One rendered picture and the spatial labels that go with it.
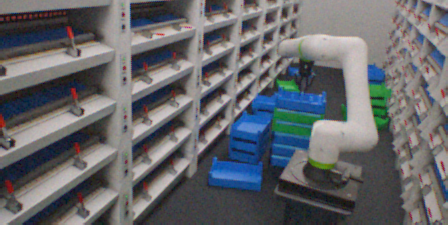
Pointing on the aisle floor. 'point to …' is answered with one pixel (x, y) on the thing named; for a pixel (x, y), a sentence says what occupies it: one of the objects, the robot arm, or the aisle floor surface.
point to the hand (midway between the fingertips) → (302, 90)
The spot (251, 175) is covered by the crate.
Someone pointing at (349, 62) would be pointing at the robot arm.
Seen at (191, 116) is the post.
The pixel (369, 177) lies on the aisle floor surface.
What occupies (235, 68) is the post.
